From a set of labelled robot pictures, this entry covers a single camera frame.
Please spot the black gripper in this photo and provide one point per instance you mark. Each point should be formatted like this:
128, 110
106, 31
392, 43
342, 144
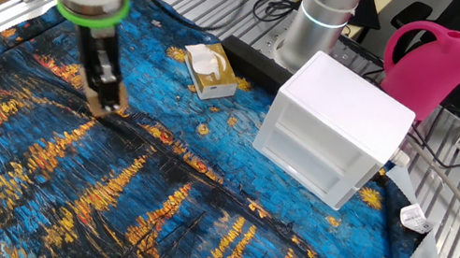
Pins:
91, 43

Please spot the small wooden block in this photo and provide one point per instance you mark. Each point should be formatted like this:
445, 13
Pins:
92, 104

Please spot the gold tissue pack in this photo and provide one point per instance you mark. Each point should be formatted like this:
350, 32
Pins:
214, 81

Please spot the black foam strip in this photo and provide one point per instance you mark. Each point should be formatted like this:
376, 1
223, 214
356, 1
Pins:
251, 64

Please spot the blue starry painting tablecloth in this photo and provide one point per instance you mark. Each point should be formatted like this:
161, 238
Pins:
198, 199

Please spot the white plastic drawer box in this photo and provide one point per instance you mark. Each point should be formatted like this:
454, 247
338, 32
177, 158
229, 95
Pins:
343, 106

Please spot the white cloth label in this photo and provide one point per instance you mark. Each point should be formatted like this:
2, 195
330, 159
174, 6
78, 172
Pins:
416, 219

